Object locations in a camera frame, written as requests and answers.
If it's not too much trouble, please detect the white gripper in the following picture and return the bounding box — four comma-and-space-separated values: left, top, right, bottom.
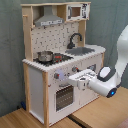
68, 69, 96, 90

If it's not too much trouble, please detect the small metal toy pot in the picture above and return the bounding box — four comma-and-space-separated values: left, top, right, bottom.
38, 51, 53, 62

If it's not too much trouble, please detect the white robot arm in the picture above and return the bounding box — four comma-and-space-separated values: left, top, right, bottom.
68, 25, 128, 98

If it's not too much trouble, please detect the white wooden toy kitchen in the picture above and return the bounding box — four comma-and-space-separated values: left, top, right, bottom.
22, 2, 105, 128

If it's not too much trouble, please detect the right red stove knob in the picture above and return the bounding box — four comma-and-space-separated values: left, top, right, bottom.
72, 67, 78, 72

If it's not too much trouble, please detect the red stove knob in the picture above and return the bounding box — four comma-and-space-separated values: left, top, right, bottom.
72, 67, 78, 72
54, 73, 60, 79

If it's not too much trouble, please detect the toy oven door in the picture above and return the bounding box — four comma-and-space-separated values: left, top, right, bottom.
49, 80, 77, 118

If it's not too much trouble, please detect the left red stove knob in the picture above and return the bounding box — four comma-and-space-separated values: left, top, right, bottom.
54, 73, 60, 79

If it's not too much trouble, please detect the grey toy sink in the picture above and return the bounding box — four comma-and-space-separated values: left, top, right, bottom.
66, 47, 94, 56

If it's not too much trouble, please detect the black toy stovetop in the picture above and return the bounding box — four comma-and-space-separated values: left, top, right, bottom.
35, 53, 71, 67

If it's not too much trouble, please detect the black toy faucet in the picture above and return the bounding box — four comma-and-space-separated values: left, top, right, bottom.
67, 33, 83, 49

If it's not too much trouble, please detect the white toy microwave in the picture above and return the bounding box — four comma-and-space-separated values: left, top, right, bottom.
66, 3, 90, 21

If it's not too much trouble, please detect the grey toy range hood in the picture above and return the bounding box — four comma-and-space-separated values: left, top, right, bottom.
35, 5, 64, 27

